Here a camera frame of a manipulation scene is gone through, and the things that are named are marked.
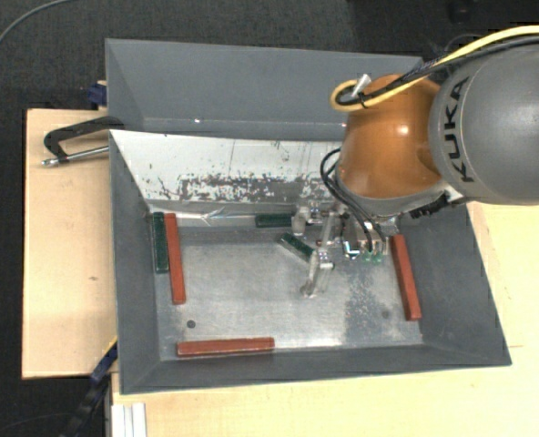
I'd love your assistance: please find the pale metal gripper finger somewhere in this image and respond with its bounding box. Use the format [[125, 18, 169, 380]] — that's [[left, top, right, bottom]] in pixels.
[[291, 205, 325, 239], [299, 249, 335, 300]]

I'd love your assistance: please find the dark green flat block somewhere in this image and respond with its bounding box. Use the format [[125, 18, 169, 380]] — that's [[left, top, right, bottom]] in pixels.
[[152, 211, 169, 275], [276, 231, 317, 264], [254, 213, 294, 229]]

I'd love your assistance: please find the red-brown flat block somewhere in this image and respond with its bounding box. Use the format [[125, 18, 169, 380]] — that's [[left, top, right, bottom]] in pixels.
[[176, 336, 277, 359], [389, 234, 423, 322], [163, 212, 188, 306]]

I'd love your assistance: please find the grey metal bin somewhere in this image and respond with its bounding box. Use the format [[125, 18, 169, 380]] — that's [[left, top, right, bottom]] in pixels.
[[104, 37, 513, 395]]

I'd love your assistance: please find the pale wood flat board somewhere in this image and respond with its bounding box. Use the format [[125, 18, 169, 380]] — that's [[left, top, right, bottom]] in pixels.
[[21, 108, 118, 381]]

